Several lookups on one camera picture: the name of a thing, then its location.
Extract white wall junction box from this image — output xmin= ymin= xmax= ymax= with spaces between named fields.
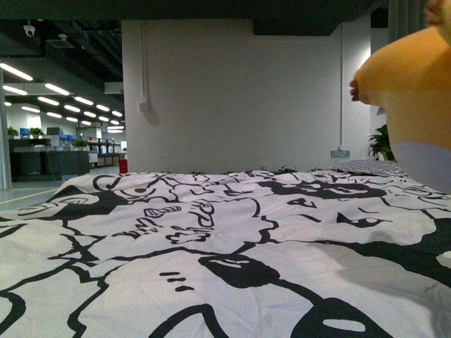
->
xmin=139 ymin=102 xmax=149 ymax=112

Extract black and white cartoon bedspread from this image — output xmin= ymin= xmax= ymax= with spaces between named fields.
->
xmin=1 ymin=170 xmax=450 ymax=337

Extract green potted plant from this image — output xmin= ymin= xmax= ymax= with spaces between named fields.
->
xmin=369 ymin=125 xmax=395 ymax=161

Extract dark office counter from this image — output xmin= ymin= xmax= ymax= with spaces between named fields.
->
xmin=9 ymin=139 xmax=91 ymax=182

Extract striped pillow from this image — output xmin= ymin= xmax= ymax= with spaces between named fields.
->
xmin=330 ymin=159 xmax=408 ymax=177

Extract wall power outlet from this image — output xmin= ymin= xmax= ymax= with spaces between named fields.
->
xmin=330 ymin=150 xmax=350 ymax=158

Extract orange plush dinosaur toy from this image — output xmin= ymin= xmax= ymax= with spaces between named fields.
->
xmin=350 ymin=1 xmax=450 ymax=193

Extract white security camera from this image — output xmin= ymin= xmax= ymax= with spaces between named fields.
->
xmin=23 ymin=24 xmax=36 ymax=37

